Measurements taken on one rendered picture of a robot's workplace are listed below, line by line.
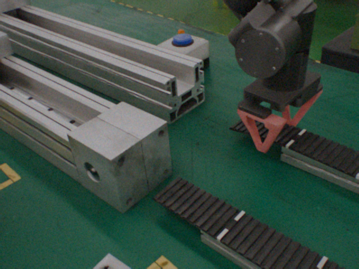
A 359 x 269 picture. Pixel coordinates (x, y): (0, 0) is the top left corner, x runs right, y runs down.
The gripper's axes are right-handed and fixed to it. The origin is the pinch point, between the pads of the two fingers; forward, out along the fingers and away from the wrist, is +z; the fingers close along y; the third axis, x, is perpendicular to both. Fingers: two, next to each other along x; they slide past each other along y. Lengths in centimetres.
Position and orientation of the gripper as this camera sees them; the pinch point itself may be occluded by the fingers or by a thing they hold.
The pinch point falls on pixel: (276, 134)
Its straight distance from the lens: 60.5
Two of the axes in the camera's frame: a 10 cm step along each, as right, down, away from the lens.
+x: 7.3, 3.7, -5.8
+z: 0.6, 8.0, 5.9
